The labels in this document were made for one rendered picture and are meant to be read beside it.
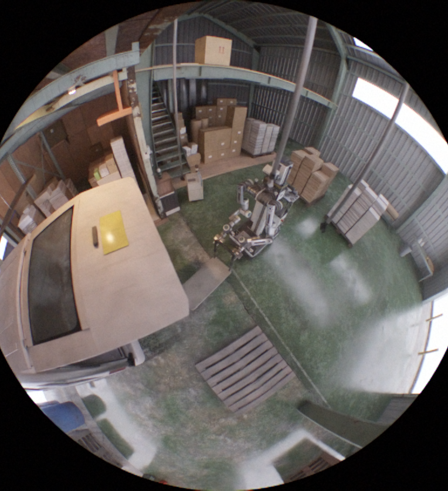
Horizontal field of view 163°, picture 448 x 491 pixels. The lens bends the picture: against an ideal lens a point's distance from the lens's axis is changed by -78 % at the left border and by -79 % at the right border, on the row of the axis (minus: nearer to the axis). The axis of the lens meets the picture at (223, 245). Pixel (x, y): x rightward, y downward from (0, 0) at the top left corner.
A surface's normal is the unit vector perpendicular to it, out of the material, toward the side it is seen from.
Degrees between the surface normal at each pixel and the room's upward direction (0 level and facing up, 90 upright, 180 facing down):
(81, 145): 90
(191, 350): 0
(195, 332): 0
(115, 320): 11
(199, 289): 0
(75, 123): 90
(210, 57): 90
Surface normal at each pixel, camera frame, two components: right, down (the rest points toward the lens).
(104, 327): 0.25, -0.55
